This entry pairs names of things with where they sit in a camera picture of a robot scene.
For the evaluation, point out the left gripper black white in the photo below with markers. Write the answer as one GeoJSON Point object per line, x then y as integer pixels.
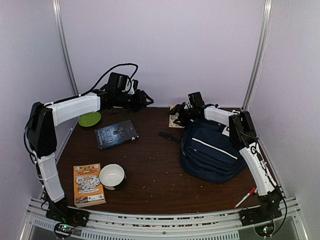
{"type": "Point", "coordinates": [140, 101]}

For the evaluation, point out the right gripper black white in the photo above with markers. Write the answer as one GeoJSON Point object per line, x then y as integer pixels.
{"type": "Point", "coordinates": [178, 108]}

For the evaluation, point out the yellow picture-grid book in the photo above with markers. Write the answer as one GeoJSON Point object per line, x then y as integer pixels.
{"type": "Point", "coordinates": [172, 123]}

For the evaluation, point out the dark blue cover book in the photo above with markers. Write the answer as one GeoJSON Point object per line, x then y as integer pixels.
{"type": "Point", "coordinates": [115, 134]}

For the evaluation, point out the navy blue student backpack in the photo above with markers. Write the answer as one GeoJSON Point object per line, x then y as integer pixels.
{"type": "Point", "coordinates": [206, 153]}

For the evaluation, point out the white black bowl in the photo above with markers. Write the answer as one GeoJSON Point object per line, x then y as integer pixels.
{"type": "Point", "coordinates": [113, 177]}

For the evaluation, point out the orange cartoon paperback book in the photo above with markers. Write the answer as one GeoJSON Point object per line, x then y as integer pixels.
{"type": "Point", "coordinates": [88, 190]}

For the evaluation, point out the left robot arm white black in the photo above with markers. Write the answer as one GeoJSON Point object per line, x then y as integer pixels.
{"type": "Point", "coordinates": [39, 135]}

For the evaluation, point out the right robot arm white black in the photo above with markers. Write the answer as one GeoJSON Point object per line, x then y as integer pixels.
{"type": "Point", "coordinates": [243, 138]}

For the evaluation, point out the green plate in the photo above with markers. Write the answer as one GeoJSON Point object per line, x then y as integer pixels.
{"type": "Point", "coordinates": [89, 119]}

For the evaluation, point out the red white marker pen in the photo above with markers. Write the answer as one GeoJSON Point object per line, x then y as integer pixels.
{"type": "Point", "coordinates": [250, 193]}

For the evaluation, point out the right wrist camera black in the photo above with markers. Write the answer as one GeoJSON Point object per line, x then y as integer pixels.
{"type": "Point", "coordinates": [195, 99]}

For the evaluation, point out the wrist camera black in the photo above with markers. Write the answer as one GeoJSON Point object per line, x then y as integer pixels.
{"type": "Point", "coordinates": [117, 82]}
{"type": "Point", "coordinates": [195, 99]}

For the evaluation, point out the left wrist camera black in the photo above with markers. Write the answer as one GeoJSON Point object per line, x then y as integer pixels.
{"type": "Point", "coordinates": [117, 82]}

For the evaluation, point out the right aluminium corner post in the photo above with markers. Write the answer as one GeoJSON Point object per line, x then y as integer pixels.
{"type": "Point", "coordinates": [261, 48]}

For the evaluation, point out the aluminium corner post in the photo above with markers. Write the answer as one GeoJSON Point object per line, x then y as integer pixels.
{"type": "Point", "coordinates": [64, 47]}
{"type": "Point", "coordinates": [261, 48]}

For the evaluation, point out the aluminium front rail frame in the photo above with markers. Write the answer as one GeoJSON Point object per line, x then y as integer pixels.
{"type": "Point", "coordinates": [218, 225]}

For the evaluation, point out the left aluminium corner post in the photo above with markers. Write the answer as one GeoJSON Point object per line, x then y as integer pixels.
{"type": "Point", "coordinates": [64, 47]}

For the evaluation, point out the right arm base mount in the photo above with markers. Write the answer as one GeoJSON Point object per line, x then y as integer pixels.
{"type": "Point", "coordinates": [269, 217]}

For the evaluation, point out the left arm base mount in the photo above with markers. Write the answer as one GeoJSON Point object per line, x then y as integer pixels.
{"type": "Point", "coordinates": [68, 219]}

